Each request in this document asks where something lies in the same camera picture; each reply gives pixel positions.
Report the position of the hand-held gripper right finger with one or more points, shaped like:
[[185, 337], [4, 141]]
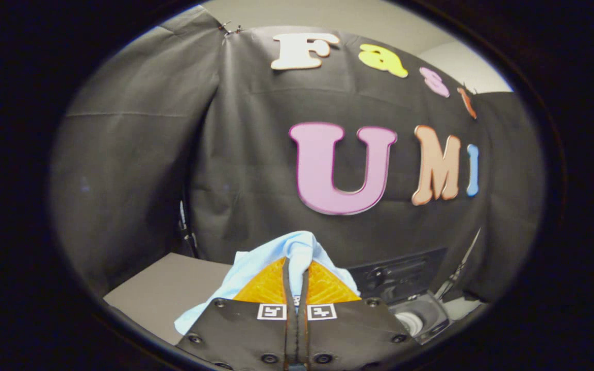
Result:
[[359, 335]]

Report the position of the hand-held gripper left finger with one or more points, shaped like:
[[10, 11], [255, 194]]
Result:
[[240, 335]]

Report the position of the grey washing machine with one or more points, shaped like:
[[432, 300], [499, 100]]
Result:
[[423, 319]]

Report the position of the light blue garment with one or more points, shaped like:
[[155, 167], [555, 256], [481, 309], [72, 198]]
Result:
[[256, 263]]

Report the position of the white and dark cabinet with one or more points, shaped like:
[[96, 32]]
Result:
[[163, 293]]

